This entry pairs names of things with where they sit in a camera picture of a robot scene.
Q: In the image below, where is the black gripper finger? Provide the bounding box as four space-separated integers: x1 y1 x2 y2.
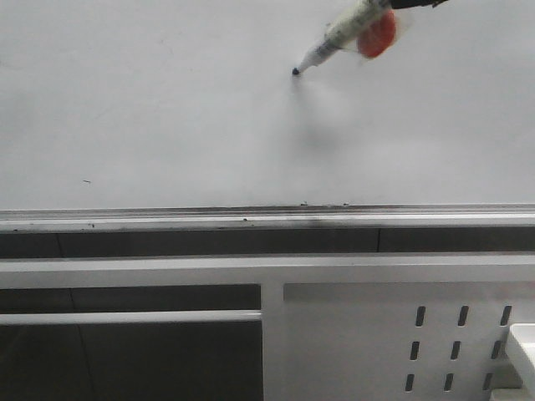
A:
390 0 447 9

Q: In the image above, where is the red round magnet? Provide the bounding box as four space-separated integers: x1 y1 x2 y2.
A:
355 9 413 63

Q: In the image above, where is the white whiteboard marker black tip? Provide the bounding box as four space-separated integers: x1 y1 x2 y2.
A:
292 1 391 76

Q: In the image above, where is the white perforated metal panel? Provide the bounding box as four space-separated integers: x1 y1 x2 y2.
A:
284 282 534 400

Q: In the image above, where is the white plastic box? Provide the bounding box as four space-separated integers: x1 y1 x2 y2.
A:
490 323 534 400

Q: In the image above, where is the white metal stand frame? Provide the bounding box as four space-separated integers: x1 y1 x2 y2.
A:
1 254 534 400

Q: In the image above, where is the large whiteboard with aluminium frame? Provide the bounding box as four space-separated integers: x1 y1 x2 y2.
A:
1 1 534 233

